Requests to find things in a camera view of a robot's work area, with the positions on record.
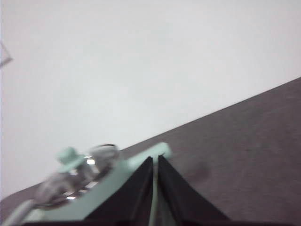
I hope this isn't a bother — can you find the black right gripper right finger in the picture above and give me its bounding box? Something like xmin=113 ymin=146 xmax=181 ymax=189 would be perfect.
xmin=158 ymin=155 xmax=230 ymax=222

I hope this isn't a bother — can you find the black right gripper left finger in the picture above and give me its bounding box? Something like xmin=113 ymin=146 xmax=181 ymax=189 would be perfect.
xmin=86 ymin=156 xmax=153 ymax=222

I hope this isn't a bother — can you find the glass lid with green knob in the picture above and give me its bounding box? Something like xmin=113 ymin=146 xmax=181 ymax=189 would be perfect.
xmin=35 ymin=143 xmax=120 ymax=210

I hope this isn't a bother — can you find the green steamer pot with handle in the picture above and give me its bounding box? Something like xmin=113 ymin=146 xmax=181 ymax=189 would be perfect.
xmin=22 ymin=142 xmax=174 ymax=223

